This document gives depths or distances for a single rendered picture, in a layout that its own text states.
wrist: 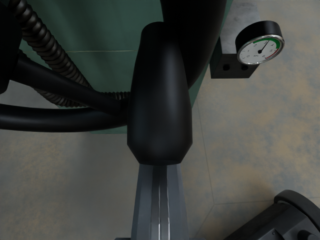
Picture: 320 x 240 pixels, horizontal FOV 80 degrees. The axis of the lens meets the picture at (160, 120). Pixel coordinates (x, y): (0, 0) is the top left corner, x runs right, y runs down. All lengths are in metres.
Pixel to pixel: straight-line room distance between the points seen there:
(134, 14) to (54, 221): 0.87
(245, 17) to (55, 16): 0.33
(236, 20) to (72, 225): 0.91
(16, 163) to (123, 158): 0.49
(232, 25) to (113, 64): 0.24
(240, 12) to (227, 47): 0.09
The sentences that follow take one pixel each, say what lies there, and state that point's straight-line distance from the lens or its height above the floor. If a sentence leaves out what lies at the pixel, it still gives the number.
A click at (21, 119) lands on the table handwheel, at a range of 0.26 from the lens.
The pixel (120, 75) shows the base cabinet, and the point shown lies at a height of 0.51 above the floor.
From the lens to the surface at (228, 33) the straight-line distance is 0.40.
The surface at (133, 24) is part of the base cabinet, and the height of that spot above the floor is 0.65.
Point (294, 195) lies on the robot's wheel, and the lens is 0.88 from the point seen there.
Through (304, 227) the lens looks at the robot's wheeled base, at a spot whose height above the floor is 0.21.
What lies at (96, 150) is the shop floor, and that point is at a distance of 0.96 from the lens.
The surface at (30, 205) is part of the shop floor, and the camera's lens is 1.05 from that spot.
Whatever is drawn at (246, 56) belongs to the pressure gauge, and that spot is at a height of 0.65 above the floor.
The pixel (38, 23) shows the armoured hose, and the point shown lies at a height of 0.76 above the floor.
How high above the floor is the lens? 0.89
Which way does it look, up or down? 70 degrees down
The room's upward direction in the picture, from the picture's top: 1 degrees counter-clockwise
